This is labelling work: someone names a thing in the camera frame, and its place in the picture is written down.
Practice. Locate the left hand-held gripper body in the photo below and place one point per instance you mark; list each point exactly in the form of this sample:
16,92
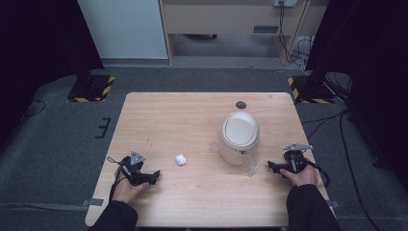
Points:
132,168

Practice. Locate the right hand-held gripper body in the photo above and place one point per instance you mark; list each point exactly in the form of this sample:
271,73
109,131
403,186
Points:
296,160

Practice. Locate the white paper ball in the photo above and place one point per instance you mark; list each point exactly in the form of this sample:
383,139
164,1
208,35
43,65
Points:
181,159

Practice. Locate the person's right hand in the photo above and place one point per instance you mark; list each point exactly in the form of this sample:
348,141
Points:
303,178

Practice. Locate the person's left hand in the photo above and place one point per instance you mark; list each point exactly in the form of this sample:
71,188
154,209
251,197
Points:
126,191

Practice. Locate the clear plastic bin liner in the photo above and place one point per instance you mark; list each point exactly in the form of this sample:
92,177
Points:
251,166

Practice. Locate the grey table foot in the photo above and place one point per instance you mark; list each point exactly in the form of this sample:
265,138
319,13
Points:
93,202
333,204

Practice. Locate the dark round table grommet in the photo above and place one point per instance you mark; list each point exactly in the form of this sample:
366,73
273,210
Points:
241,105

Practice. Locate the black striped stand base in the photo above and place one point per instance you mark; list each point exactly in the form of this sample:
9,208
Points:
91,89
309,91

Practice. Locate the black curtain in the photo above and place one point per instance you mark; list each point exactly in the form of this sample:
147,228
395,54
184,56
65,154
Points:
372,64
35,57

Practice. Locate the white panel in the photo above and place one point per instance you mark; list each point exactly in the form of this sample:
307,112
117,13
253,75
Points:
123,29

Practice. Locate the light wooden desk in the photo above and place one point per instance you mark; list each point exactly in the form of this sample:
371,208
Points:
224,20

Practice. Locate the grey power strip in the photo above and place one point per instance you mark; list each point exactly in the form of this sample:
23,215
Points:
285,2

